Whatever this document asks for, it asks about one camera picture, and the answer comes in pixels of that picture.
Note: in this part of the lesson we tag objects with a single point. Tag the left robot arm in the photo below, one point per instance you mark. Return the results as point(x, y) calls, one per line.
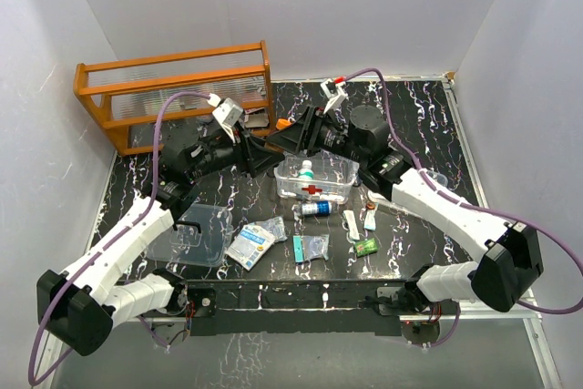
point(82, 304)

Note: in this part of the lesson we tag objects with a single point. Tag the orange wooden shelf rack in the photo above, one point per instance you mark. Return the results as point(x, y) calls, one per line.
point(124, 97)

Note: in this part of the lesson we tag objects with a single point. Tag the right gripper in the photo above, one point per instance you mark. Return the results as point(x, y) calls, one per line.
point(300, 136)

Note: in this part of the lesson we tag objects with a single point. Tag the clear bag teal header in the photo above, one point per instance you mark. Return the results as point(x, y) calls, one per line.
point(309, 248)

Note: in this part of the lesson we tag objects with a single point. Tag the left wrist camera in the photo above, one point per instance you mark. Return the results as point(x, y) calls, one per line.
point(226, 111)

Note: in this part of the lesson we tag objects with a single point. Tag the brown bottle orange cap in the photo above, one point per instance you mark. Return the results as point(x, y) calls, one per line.
point(283, 123)

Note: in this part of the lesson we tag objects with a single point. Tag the white teal ointment tube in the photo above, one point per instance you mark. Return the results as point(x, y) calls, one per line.
point(369, 220)

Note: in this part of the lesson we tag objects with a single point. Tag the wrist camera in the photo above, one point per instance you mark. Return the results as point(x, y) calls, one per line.
point(226, 111)
point(333, 89)

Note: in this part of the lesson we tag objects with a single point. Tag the clear divider tray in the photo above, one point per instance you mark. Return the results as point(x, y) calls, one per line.
point(376, 198)

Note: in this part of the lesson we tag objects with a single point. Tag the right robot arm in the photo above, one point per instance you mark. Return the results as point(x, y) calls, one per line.
point(505, 257)

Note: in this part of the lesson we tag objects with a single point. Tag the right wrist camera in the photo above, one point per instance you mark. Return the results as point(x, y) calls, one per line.
point(333, 89)

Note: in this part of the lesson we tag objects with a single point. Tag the white bottle green band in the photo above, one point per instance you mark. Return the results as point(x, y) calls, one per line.
point(306, 170)

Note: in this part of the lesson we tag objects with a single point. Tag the clear box lid with handle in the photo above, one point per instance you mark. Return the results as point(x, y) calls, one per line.
point(200, 238)

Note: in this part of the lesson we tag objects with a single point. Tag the blue white spray can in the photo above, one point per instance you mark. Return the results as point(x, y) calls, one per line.
point(320, 208)

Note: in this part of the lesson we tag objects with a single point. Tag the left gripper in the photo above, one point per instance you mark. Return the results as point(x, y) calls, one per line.
point(258, 158)

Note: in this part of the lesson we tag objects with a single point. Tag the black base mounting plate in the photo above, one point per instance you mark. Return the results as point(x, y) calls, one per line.
point(300, 306)

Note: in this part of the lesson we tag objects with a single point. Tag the white blue medicine packet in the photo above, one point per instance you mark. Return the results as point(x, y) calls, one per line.
point(252, 242)

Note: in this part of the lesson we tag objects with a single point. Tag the cardboard box on shelf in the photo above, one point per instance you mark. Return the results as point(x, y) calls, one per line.
point(256, 118)

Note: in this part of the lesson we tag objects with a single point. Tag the green small packet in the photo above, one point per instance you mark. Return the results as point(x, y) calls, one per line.
point(366, 247)

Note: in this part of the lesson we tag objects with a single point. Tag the clear first aid box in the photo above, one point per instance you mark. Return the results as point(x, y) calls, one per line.
point(334, 177)

